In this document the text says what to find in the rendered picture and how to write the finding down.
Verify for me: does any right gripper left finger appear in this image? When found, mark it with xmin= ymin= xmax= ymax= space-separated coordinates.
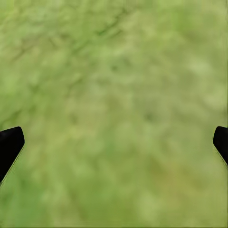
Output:
xmin=0 ymin=126 xmax=25 ymax=184

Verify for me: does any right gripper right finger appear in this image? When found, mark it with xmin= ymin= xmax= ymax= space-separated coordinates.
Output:
xmin=213 ymin=126 xmax=228 ymax=164

